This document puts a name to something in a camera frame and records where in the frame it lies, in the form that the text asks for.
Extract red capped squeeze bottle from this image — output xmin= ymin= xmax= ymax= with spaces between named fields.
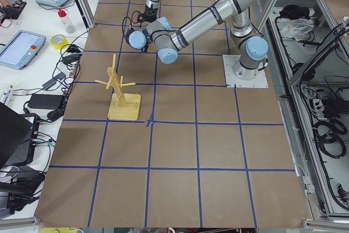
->
xmin=58 ymin=8 xmax=76 ymax=34

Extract black power adapter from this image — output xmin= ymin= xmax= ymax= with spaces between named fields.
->
xmin=28 ymin=94 xmax=64 ymax=110

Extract wooden cup rack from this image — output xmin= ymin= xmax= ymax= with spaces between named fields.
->
xmin=95 ymin=54 xmax=141 ymax=121

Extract black laptop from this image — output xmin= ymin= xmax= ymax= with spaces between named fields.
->
xmin=1 ymin=104 xmax=39 ymax=168

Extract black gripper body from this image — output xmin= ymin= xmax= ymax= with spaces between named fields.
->
xmin=122 ymin=16 xmax=148 ymax=52
xmin=131 ymin=9 xmax=158 ymax=23

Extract near teach pendant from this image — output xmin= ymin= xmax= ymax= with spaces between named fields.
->
xmin=1 ymin=30 xmax=46 ymax=69

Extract yellow tape roll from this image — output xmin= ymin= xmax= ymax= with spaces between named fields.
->
xmin=50 ymin=34 xmax=69 ymax=50

